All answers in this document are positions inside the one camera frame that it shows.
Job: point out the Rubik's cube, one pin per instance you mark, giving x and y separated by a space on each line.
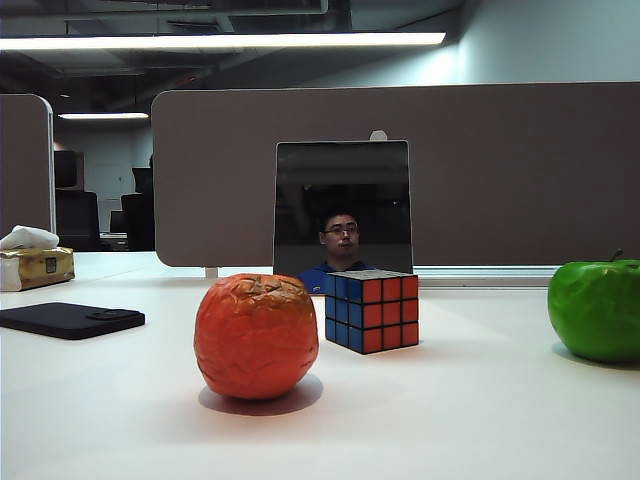
382 312

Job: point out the white round hook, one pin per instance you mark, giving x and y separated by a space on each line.
378 135

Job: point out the black office chair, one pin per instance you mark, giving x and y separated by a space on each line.
77 215
137 220

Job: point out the short ceiling light strip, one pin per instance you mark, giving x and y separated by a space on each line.
102 115

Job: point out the black smartphone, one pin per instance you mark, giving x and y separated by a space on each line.
70 320

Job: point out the black monitor screen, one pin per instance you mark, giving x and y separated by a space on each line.
342 190

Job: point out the long ceiling light strip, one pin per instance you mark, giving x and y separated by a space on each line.
225 41

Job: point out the narrow brown desk partition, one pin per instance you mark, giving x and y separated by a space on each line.
25 165

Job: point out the white partition foot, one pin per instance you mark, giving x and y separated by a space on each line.
212 272

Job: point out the wide brown desk partition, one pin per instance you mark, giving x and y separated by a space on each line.
500 175

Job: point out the wrinkled orange toy fruit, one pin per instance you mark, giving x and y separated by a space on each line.
255 335

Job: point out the yellow tissue pack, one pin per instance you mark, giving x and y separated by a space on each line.
35 267

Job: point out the green toy apple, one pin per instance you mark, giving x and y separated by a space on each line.
595 310

